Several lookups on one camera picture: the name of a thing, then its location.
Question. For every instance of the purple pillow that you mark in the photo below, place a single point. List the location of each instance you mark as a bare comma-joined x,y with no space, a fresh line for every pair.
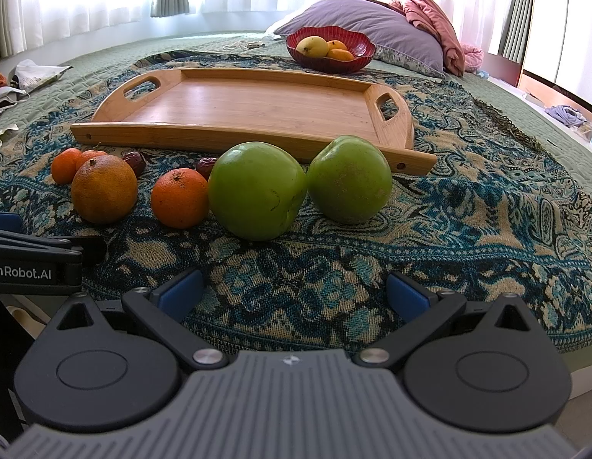
397,42

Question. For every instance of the orange tangerine far left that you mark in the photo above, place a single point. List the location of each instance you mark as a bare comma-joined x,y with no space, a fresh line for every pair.
64,166

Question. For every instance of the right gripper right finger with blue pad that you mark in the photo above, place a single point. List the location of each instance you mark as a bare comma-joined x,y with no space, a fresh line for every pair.
425,314

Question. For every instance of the orange fruit in bowl back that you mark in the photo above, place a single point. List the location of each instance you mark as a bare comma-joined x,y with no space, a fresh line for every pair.
336,45

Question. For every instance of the yellow pear in bowl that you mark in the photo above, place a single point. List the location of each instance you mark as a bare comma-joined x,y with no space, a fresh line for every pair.
313,46

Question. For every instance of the orange fruit in bowl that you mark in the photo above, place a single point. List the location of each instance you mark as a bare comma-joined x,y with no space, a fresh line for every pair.
336,45
340,55

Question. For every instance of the large brownish orange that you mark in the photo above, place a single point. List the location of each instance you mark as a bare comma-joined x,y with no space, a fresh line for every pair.
104,189

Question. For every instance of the green apple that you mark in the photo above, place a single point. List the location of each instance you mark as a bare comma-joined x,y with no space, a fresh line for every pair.
256,190
349,180

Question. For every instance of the dark red date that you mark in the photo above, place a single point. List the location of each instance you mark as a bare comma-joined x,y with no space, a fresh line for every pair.
136,161
204,166

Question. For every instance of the blue paisley throw blanket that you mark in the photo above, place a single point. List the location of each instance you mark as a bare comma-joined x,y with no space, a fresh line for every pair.
497,214

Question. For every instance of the green quilted bedspread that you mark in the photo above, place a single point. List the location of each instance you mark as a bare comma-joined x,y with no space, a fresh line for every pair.
93,68

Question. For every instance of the red fluted bowl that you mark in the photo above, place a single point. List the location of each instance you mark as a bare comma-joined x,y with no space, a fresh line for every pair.
357,43

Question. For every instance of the white plastic bag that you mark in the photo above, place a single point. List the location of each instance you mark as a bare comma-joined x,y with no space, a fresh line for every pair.
29,76

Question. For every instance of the wooden serving tray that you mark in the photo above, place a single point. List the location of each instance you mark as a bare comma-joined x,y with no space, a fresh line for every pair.
213,109

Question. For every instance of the orange fruit in bowl front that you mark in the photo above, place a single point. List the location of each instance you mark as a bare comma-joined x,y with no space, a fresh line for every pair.
340,55

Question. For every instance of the small orange tangerine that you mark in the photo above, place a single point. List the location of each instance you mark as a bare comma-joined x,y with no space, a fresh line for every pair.
180,198

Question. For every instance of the orange tangerine behind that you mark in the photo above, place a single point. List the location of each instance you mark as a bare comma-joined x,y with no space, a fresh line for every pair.
87,155

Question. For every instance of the green curtain right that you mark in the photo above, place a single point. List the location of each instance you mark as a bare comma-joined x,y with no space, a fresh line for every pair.
515,31

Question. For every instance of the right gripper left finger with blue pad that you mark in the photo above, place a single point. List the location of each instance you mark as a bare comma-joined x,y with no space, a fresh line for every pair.
161,312

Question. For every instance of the pink pillow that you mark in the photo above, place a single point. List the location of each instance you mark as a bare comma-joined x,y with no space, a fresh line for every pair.
428,16

